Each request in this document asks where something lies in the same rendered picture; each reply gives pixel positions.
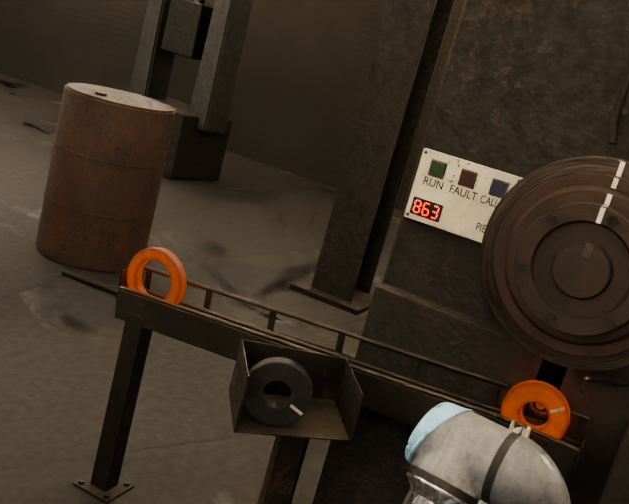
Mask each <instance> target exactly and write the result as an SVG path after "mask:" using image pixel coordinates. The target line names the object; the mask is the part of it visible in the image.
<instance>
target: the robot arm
mask: <svg viewBox="0 0 629 504"><path fill-rule="evenodd" d="M514 425H515V420H513V421H512V422H511V424H510V427H509V429H507V428H505V427H503V426H501V425H499V424H497V423H495V422H493V421H491V420H489V419H487V418H485V417H482V416H480V415H478V414H476V413H474V411H473V410H471V409H465V408H463V407H461V406H458V405H456V404H454V403H451V402H444V403H440V404H438V405H436V406H435V407H434V408H432V409H431V410H430V411H429V412H428V413H427V414H426V415H425V416H424V417H423V418H422V419H421V420H420V422H419V423H418V425H417V426H416V428H415V429H414V431H413V432H412V434H411V436H410V438H409V440H408V445H407V446H406V449H405V458H406V460H407V461H408V463H409V464H411V466H410V467H409V469H408V471H407V477H408V481H409V484H410V490H409V492H408V494H407V495H406V497H405V499H404V501H403V503H402V504H571V502H570V496H569V492H568V489H567V486H566V483H565V481H564V479H563V477H562V475H561V473H560V471H559V469H558V468H557V466H556V464H555V463H554V462H553V460H552V459H551V458H550V456H549V455H548V454H547V453H546V452H545V451H544V450H543V449H542V448H541V447H540V446H539V445H538V444H536V443H535V442H534V441H533V440H531V439H530V438H529V435H530V432H531V427H530V429H529V431H528V432H527V430H526V429H525V428H523V427H517V428H514Z"/></svg>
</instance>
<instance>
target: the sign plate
mask: <svg viewBox="0 0 629 504"><path fill-rule="evenodd" d="M433 160H434V161H437V162H440V163H443V164H446V167H445V170H444V173H443V177H442V178H439V177H436V176H433V175H430V174H429V171H430V167H431V164H432V161H433ZM462 170H466V171H469V172H472V173H475V174H477V175H476V178H475V181H474V184H473V188H470V187H467V186H464V185H461V184H459V180H460V177H461V174H462ZM521 179H523V178H522V177H518V176H515V175H512V174H509V173H506V172H502V171H499V170H496V169H493V168H489V167H486V166H483V165H480V164H476V163H473V162H470V161H467V160H464V159H460V158H457V157H454V156H451V155H447V154H444V153H441V152H438V151H434V150H431V149H428V148H424V150H423V153H422V156H421V160H420V163H419V167H418V170H417V173H416V177H415V180H414V184H413V187H412V190H411V194H410V197H409V201H408V204H407V207H406V211H405V214H404V216H405V217H408V218H411V219H413V220H416V221H419V222H422V223H425V224H428V225H431V226H434V227H437V228H439V229H442V230H445V231H448V232H451V233H454V234H457V235H460V236H463V237H465V238H468V239H471V240H474V241H477V242H480V243H482V239H483V235H484V232H485V229H486V226H487V223H488V221H489V219H490V217H491V215H492V213H493V211H494V209H495V208H496V206H497V204H498V203H499V202H500V200H501V199H502V198H501V197H498V196H495V195H492V194H489V193H490V190H491V186H492V183H493V180H498V181H501V182H504V183H507V184H508V186H507V189H506V192H505V194H506V193H507V192H508V191H509V190H510V189H511V188H512V187H513V186H514V185H515V184H516V183H517V182H519V181H520V180H521ZM417 199H418V200H421V202H422V204H421V207H420V203H421V202H419V201H417ZM415 200H416V204H415V205H417V206H419V208H420V211H419V212H418V210H419V208H418V207H415V208H414V211H416V212H418V213H415V212H413V206H415V205H414V203H415ZM426 202H427V203H430V205H428V204H425V207H424V208H426V209H428V211H429V213H428V215H427V212H428V211H427V210H423V213H421V212H422V209H424V208H423V205H424V203H426ZM434 206H438V207H439V208H440V209H439V213H438V212H437V211H438V208H437V207H434ZM433 211H435V212H437V214H438V216H437V218H436V213H433ZM422 214H425V215H426V216H424V215H422ZM431 217H434V218H435V219H432V218H431Z"/></svg>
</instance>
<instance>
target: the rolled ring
mask: <svg viewBox="0 0 629 504"><path fill-rule="evenodd" d="M150 260H157V261H160V262H161V263H162V264H164V265H165V267H166V268H167V270H168V271H169V274H170V277H171V288H170V291H169V293H168V295H167V296H166V297H165V298H164V300H167V301H170V302H173V303H176V304H179V303H180V301H181V300H182V298H183V296H184V294H185V290H186V273H185V270H184V267H183V265H182V263H181V261H180V260H179V259H178V257H177V256H176V255H175V254H174V253H172V252H171V251H169V250H168V249H165V248H162V247H151V248H146V249H143V250H141V251H139V252H138V253H137V254H136V255H135V256H134V257H133V258H132V260H131V261H130V263H129V266H128V270H127V285H128V287H129V288H131V289H134V290H137V291H140V292H143V293H146V294H148V293H147V291H146V290H145V288H144V285H143V282H142V272H143V269H144V267H145V265H146V264H147V262H149V261H150Z"/></svg>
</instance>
